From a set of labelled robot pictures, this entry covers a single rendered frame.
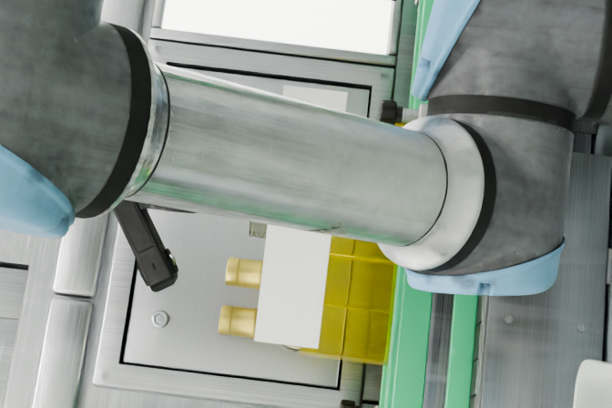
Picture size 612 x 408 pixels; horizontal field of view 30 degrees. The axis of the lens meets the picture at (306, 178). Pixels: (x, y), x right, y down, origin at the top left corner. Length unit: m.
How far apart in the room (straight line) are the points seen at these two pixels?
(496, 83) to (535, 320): 0.41
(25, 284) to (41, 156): 0.96
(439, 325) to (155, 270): 0.32
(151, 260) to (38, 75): 0.51
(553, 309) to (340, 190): 0.52
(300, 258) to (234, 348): 0.42
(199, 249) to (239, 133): 0.81
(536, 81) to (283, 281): 0.33
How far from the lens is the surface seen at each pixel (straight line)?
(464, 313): 1.22
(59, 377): 1.49
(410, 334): 1.21
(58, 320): 1.50
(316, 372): 1.46
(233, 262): 1.34
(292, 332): 1.07
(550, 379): 1.21
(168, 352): 1.47
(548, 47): 0.87
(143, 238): 1.09
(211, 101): 0.68
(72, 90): 0.61
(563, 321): 1.22
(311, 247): 1.06
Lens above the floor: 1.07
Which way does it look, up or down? 1 degrees up
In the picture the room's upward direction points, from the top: 83 degrees counter-clockwise
